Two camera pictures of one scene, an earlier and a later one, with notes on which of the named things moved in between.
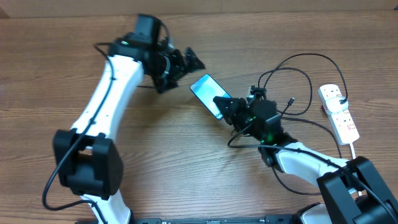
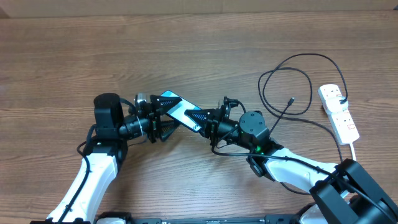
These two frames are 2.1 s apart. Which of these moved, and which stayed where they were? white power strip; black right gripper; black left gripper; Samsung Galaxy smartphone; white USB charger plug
Moved: Samsung Galaxy smartphone; black right gripper; black left gripper
Stayed: white power strip; white USB charger plug
